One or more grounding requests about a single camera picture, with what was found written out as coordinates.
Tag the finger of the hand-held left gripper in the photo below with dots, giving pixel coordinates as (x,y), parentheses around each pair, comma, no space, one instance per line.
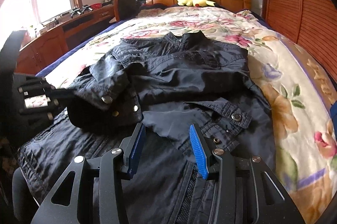
(63,95)

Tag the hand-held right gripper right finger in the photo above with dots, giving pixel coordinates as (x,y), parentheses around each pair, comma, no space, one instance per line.
(198,150)

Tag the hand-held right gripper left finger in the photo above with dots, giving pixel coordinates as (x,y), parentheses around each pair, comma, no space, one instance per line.
(139,150)

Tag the black jacket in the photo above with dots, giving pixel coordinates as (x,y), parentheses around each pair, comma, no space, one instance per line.
(184,76)

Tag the wooden desk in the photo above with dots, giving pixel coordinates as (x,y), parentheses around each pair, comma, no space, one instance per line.
(52,42)

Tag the white box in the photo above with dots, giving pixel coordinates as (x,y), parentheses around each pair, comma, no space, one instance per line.
(41,30)

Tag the red basket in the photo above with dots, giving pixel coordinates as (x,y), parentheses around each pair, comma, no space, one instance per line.
(96,6)

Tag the wooden chair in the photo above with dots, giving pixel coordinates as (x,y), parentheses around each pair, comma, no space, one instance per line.
(126,5)

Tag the floral blanket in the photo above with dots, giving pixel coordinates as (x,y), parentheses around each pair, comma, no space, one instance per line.
(284,76)

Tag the blue folded garment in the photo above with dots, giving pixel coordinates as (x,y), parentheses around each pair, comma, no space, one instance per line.
(333,111)

